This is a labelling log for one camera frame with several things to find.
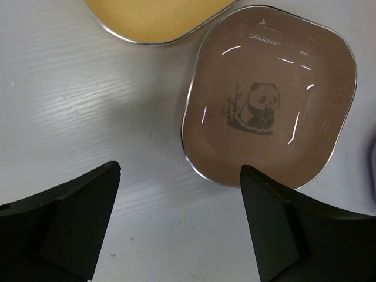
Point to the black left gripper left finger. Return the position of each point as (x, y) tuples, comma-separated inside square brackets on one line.
[(57, 234)]

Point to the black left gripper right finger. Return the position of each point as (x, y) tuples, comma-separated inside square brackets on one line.
[(298, 238)]

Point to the purple panda plate front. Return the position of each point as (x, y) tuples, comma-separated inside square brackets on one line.
[(370, 154)]

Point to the brown panda plate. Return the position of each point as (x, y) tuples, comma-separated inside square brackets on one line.
[(271, 90)]

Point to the yellow panda plate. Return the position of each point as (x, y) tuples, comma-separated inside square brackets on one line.
[(154, 22)]

